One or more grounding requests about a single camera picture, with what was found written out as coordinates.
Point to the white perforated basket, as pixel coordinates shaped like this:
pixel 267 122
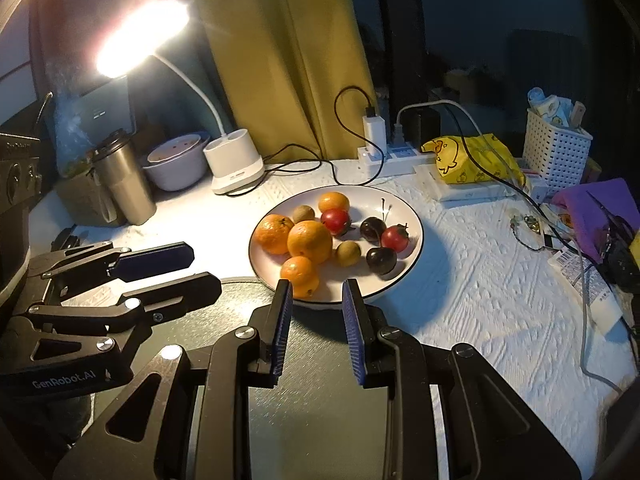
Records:
pixel 555 155

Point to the red cherry tomato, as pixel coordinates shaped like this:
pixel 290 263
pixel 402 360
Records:
pixel 395 238
pixel 335 221

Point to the orange with green stem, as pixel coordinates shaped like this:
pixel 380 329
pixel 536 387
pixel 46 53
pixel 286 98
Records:
pixel 272 233

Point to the brown cardboard box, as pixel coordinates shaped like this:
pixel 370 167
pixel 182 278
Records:
pixel 80 205

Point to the white desk lamp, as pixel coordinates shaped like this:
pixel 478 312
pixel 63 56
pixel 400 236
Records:
pixel 235 165

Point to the white textured tablecloth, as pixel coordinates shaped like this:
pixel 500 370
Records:
pixel 475 310

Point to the white power strip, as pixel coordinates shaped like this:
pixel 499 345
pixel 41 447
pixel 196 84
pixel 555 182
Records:
pixel 400 160

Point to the dark cherry with stem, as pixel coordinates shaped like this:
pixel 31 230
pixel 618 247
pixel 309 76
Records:
pixel 372 230

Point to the round grey mat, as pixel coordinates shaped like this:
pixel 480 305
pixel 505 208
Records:
pixel 315 410

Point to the pale lilac bowl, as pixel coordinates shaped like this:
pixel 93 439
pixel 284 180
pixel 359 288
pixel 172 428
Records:
pixel 175 170

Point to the brown kiwi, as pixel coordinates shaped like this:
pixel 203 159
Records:
pixel 303 213
pixel 346 253

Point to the yellow duck print packet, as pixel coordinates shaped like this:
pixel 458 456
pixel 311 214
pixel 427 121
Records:
pixel 460 160

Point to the blue plastic bag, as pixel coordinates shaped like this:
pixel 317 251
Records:
pixel 72 130

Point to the large orange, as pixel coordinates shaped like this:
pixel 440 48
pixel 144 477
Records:
pixel 310 241

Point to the yellow curtain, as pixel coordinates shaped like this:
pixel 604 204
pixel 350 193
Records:
pixel 285 60

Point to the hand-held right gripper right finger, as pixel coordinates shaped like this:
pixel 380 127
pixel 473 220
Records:
pixel 354 332

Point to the white wet wipes pack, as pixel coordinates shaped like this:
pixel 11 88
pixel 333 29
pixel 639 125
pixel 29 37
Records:
pixel 470 192

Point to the white tube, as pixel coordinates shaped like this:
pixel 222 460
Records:
pixel 595 295

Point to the dark plum with stem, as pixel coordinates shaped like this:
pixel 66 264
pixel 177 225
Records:
pixel 381 260

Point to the white charger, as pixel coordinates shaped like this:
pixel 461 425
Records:
pixel 374 130

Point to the small printed packet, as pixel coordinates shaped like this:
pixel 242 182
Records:
pixel 545 105

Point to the small black round object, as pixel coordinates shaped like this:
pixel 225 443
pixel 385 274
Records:
pixel 65 237

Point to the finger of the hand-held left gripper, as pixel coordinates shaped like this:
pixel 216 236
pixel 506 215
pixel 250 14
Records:
pixel 155 260
pixel 185 292

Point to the white plate with black rim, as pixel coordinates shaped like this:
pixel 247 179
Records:
pixel 400 205

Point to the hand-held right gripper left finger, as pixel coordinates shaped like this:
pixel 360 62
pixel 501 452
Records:
pixel 281 332

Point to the smooth orange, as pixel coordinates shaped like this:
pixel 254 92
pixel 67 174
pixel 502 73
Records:
pixel 334 202

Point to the small orange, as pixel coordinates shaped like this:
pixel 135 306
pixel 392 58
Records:
pixel 299 276

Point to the dark screen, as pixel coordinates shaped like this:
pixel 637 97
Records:
pixel 100 115

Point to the purple cloth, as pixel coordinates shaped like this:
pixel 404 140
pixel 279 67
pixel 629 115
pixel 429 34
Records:
pixel 590 205

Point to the black power adapter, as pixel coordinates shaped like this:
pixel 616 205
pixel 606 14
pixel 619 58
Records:
pixel 422 120

